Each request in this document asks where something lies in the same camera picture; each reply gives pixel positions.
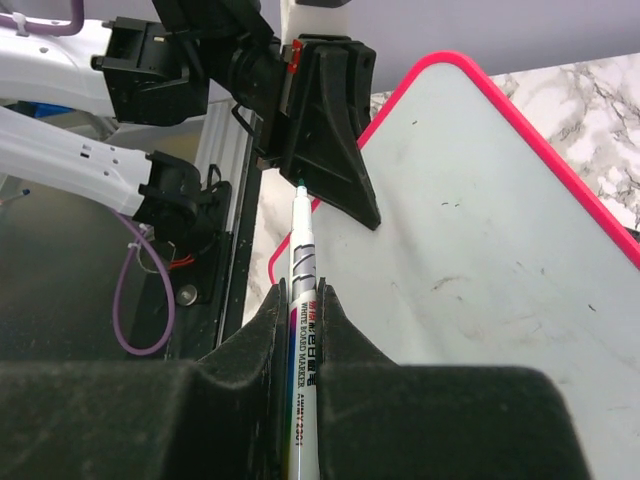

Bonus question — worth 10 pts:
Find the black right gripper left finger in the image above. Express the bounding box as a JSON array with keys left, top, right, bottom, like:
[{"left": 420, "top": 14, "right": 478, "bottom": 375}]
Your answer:
[{"left": 1, "top": 284, "right": 287, "bottom": 479}]

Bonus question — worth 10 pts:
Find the white whiteboard marker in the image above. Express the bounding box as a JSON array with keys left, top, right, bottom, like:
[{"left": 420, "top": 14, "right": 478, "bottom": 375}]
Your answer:
[{"left": 285, "top": 183, "right": 320, "bottom": 479}]

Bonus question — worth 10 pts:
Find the pink framed whiteboard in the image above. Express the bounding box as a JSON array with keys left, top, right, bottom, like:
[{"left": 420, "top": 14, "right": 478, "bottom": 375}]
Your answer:
[{"left": 267, "top": 49, "right": 640, "bottom": 480}]

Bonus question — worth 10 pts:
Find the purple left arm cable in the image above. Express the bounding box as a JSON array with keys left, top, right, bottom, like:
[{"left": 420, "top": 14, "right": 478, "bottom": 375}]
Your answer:
[{"left": 0, "top": 0, "right": 177, "bottom": 357}]

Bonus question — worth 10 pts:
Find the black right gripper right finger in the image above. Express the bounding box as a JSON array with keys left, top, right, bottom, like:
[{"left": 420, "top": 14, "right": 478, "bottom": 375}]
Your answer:
[{"left": 318, "top": 283, "right": 591, "bottom": 479}]

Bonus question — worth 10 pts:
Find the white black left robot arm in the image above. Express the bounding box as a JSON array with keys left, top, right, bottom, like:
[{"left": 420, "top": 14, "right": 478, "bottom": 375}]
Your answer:
[{"left": 1, "top": 1, "right": 381, "bottom": 254}]

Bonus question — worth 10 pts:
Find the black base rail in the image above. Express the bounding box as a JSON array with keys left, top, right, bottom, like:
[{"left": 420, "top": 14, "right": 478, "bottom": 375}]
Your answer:
[{"left": 129, "top": 99, "right": 266, "bottom": 361}]

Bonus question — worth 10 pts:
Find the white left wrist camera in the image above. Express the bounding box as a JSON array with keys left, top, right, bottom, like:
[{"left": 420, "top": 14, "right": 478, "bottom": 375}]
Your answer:
[{"left": 280, "top": 0, "right": 349, "bottom": 45}]

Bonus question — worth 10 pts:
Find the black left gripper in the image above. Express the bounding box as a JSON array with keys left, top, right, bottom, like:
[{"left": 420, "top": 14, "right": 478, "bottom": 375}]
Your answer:
[{"left": 199, "top": 33, "right": 381, "bottom": 230}]

